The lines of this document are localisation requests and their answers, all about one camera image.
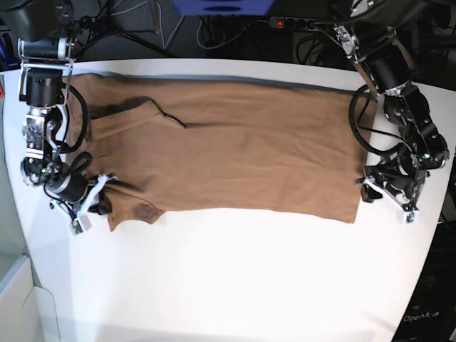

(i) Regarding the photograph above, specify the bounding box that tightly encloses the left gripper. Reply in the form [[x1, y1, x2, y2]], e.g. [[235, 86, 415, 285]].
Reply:
[[355, 167, 428, 212]]

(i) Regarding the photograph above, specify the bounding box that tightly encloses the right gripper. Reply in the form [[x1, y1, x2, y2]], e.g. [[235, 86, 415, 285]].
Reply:
[[49, 173, 116, 219]]

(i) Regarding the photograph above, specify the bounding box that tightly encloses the brown T-shirt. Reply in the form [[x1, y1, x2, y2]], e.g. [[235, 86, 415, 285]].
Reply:
[[71, 73, 366, 229]]

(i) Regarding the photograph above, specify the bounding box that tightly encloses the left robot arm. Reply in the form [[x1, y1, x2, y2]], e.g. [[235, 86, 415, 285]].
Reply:
[[309, 1, 450, 223]]

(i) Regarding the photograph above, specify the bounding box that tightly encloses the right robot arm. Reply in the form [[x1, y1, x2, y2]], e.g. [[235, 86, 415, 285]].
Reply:
[[1, 1, 114, 220]]

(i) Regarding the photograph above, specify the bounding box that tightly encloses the white bin at left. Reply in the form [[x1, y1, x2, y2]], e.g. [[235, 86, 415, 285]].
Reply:
[[1, 255, 61, 341]]

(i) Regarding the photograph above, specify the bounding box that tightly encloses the black OpenArm base box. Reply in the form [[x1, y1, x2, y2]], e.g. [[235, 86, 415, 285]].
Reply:
[[393, 197, 455, 341]]

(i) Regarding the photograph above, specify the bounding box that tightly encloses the black tripod stand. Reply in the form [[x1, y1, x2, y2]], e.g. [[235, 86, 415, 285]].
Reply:
[[74, 1, 174, 61]]

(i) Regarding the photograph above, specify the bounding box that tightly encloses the black power strip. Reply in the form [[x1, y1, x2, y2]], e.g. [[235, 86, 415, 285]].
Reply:
[[268, 16, 317, 32]]

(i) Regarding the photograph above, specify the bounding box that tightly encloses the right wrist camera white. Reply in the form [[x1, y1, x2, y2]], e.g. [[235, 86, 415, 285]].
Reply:
[[69, 214, 92, 236]]

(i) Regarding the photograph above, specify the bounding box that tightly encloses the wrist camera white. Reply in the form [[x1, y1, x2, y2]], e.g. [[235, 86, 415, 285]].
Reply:
[[69, 214, 92, 236], [403, 210, 420, 224]]

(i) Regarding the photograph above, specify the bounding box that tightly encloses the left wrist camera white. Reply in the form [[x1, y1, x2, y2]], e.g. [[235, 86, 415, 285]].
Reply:
[[403, 210, 420, 224]]

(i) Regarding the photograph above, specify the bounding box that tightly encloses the blue overhead mount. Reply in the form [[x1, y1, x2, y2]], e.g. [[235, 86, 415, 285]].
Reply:
[[172, 0, 274, 16]]

